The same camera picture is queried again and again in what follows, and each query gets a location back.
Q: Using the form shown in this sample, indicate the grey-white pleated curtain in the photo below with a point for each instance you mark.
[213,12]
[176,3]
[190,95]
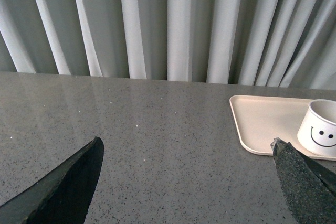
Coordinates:
[273,43]

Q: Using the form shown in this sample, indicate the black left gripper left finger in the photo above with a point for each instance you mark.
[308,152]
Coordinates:
[64,194]

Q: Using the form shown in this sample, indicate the pale pink rectangular tray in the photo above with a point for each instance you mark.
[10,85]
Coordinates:
[260,119]

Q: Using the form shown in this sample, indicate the white smiley mug black handle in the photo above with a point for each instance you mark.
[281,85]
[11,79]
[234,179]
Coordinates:
[317,131]

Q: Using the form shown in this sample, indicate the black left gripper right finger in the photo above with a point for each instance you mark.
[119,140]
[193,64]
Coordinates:
[308,187]

